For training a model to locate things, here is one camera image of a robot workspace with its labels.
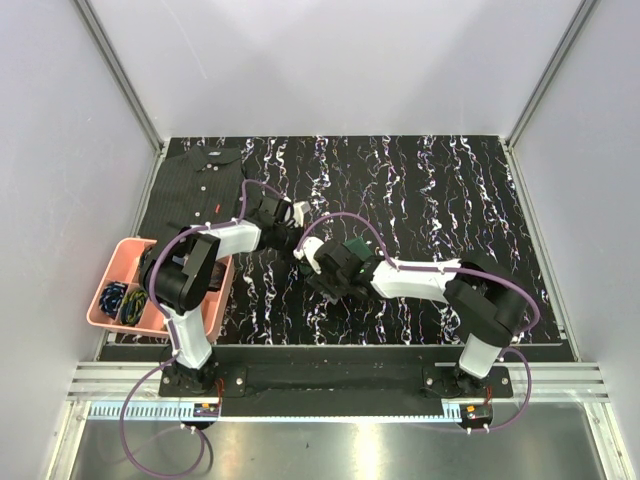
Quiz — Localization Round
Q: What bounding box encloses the green cloth napkin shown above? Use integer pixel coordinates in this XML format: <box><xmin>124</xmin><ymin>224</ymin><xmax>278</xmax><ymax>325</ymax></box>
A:
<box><xmin>294</xmin><ymin>237</ymin><xmax>373</xmax><ymax>281</ymax></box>

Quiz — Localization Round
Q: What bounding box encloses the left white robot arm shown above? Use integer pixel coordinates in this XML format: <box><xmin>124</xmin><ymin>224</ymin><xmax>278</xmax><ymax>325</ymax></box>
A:
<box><xmin>139</xmin><ymin>197</ymin><xmax>311</xmax><ymax>396</ymax></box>

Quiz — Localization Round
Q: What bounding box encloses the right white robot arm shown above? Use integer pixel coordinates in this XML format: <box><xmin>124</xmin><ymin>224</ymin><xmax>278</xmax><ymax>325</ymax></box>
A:
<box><xmin>294</xmin><ymin>237</ymin><xmax>530</xmax><ymax>397</ymax></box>

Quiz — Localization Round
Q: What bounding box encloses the dark brown rolled cloth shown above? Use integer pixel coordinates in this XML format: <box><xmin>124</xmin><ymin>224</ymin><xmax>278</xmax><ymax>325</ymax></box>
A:
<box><xmin>208</xmin><ymin>262</ymin><xmax>227</xmax><ymax>292</ymax></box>

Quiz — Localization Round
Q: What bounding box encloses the dark pinstriped shirt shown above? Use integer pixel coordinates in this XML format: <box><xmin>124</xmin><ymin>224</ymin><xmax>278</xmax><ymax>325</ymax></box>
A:
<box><xmin>138</xmin><ymin>146</ymin><xmax>245</xmax><ymax>239</ymax></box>

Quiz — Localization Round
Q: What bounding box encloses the green patterned rolled tie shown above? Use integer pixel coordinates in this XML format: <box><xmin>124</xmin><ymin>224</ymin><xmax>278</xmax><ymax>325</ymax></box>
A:
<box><xmin>138</xmin><ymin>245</ymin><xmax>154</xmax><ymax>272</ymax></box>

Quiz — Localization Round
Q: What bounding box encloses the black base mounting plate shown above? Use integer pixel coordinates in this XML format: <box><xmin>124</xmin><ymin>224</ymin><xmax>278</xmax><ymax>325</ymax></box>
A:
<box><xmin>159</xmin><ymin>345</ymin><xmax>514</xmax><ymax>422</ymax></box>

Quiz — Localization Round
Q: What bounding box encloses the yellow patterned rolled tie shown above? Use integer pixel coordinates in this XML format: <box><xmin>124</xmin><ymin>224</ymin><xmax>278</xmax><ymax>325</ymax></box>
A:
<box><xmin>119</xmin><ymin>288</ymin><xmax>148</xmax><ymax>326</ymax></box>

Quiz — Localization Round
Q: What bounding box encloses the pink compartment tray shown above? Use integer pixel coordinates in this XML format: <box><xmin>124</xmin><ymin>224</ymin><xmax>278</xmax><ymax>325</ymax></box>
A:
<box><xmin>87</xmin><ymin>238</ymin><xmax>234</xmax><ymax>343</ymax></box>

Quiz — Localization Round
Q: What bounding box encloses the blue patterned rolled tie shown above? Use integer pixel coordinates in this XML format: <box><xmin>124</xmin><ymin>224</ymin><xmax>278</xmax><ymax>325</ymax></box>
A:
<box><xmin>98</xmin><ymin>281</ymin><xmax>128</xmax><ymax>319</ymax></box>

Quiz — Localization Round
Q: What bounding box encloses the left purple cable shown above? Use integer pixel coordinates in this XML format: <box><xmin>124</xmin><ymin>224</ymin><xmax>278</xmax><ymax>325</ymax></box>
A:
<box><xmin>121</xmin><ymin>179</ymin><xmax>281</xmax><ymax>473</ymax></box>

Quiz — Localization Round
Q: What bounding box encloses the aluminium frame rail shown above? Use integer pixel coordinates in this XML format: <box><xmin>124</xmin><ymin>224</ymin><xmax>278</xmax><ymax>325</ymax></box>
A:
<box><xmin>67</xmin><ymin>362</ymin><xmax>609</xmax><ymax>403</ymax></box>

